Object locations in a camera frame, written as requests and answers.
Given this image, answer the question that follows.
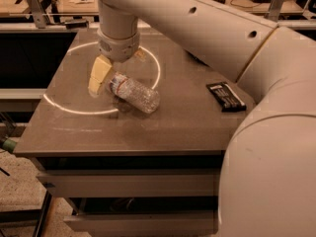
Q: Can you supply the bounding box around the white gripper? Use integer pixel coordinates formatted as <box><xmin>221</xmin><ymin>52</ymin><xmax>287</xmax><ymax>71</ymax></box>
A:
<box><xmin>88</xmin><ymin>30</ymin><xmax>146</xmax><ymax>97</ymax></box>

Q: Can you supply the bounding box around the clear plastic water bottle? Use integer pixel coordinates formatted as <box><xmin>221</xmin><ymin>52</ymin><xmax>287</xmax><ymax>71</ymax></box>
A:
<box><xmin>106</xmin><ymin>72</ymin><xmax>160</xmax><ymax>114</ymax></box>

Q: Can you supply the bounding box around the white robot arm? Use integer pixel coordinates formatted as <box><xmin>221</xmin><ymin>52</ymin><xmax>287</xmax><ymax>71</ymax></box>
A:
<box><xmin>98</xmin><ymin>0</ymin><xmax>316</xmax><ymax>237</ymax></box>

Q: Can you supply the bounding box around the white circle tape marking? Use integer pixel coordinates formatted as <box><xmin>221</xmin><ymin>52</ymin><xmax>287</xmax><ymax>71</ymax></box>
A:
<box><xmin>43</xmin><ymin>41</ymin><xmax>161</xmax><ymax>116</ymax></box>

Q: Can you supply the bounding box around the grey drawer cabinet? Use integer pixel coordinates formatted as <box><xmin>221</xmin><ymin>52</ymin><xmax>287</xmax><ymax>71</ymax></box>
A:
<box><xmin>13</xmin><ymin>28</ymin><xmax>258</xmax><ymax>237</ymax></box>

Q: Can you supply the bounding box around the black snack bar wrapper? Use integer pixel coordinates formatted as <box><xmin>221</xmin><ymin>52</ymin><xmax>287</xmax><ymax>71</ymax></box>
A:
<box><xmin>206</xmin><ymin>82</ymin><xmax>247</xmax><ymax>113</ymax></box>

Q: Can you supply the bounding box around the upper grey drawer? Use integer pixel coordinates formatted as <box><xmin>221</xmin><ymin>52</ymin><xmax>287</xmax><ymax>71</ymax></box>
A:
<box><xmin>38</xmin><ymin>169</ymin><xmax>219</xmax><ymax>198</ymax></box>

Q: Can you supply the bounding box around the grey drawer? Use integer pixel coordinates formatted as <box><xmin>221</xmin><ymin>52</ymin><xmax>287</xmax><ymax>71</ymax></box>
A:
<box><xmin>64</xmin><ymin>212</ymin><xmax>218</xmax><ymax>237</ymax></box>
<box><xmin>38</xmin><ymin>169</ymin><xmax>219</xmax><ymax>198</ymax></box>

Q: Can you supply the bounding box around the green capped tube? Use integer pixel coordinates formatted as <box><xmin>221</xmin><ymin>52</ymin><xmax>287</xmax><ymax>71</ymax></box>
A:
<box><xmin>0</xmin><ymin>138</ymin><xmax>17</xmax><ymax>153</ymax></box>

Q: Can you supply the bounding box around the lower grey drawer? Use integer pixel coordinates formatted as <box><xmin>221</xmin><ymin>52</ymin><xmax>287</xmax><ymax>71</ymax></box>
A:
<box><xmin>64</xmin><ymin>212</ymin><xmax>218</xmax><ymax>237</ymax></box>

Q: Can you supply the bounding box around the left metal bracket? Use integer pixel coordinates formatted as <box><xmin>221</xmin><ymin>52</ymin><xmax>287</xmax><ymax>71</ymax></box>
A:
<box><xmin>26</xmin><ymin>0</ymin><xmax>48</xmax><ymax>29</ymax></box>

